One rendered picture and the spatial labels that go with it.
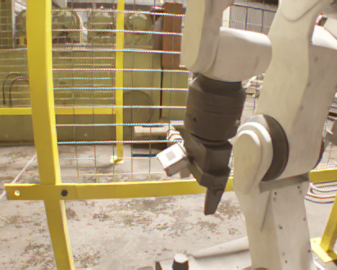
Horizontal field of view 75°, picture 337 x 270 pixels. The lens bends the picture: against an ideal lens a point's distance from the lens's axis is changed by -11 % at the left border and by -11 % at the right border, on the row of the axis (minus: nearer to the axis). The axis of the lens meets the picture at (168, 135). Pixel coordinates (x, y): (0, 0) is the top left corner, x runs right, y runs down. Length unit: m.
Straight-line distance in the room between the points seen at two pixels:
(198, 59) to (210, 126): 0.10
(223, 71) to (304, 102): 0.20
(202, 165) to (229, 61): 0.16
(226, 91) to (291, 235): 0.38
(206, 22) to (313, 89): 0.26
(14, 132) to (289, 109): 2.47
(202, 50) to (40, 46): 0.45
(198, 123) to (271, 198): 0.27
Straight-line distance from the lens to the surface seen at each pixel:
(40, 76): 0.67
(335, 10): 0.48
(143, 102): 2.35
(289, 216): 0.60
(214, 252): 0.87
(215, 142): 0.38
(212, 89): 0.34
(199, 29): 0.32
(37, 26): 0.67
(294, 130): 0.50
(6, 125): 2.68
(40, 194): 0.76
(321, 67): 0.49
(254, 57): 0.36
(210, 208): 0.42
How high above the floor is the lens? 0.77
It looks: 16 degrees down
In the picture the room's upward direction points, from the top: 3 degrees clockwise
